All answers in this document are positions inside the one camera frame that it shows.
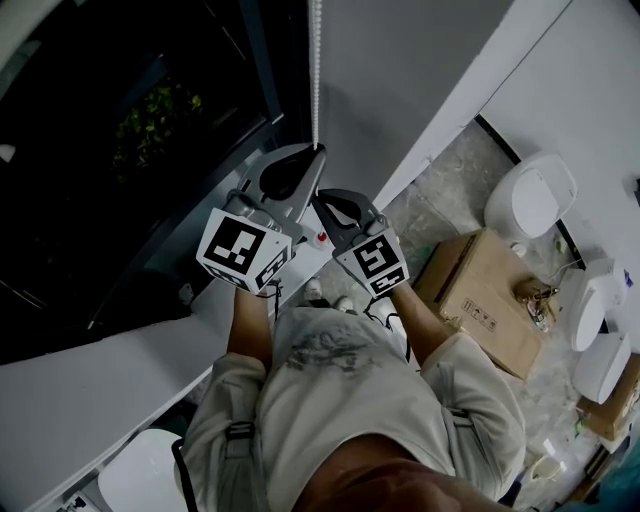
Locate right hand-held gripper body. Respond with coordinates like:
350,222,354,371
331,229,411,301

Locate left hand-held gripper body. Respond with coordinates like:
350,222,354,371
195,189,307,297

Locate white bead pull chain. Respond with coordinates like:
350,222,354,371
308,0,324,151

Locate person's left forearm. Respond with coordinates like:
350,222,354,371
227,289,275,374

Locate person's right forearm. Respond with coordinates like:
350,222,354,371
389,284,459,369

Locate large brown cardboard box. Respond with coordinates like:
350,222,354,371
410,227,559,381

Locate green leafy plant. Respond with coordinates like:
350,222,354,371
112,82,206,181

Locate person's beige printed shirt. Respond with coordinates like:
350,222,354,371
172,305,527,512

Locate bronze faucet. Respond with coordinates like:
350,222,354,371
514,277,560,332

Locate white toilet with round lid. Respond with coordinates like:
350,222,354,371
483,152,579,240

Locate white window sill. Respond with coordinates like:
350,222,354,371
0,219,336,512

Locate white toilet lids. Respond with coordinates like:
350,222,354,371
569,257,629,353

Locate person's face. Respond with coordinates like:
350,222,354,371
294,439,506,512

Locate white plastic seat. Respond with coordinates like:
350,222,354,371
97,428,186,512

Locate plain white toilet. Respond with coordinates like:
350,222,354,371
572,332,632,405

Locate cream plastic part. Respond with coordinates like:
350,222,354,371
529,457,569,481

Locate small brown cardboard box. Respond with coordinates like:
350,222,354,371
574,352,640,441

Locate blue disposable head cover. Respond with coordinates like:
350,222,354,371
599,459,640,512

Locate dark window frame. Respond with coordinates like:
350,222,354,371
0,0,311,366

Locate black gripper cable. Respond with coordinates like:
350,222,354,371
268,280,285,319
364,299,411,361

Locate grey strap with black buckle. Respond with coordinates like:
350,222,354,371
447,407,476,474
224,421,259,512

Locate black shoulder strap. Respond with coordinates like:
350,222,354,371
170,438,199,512

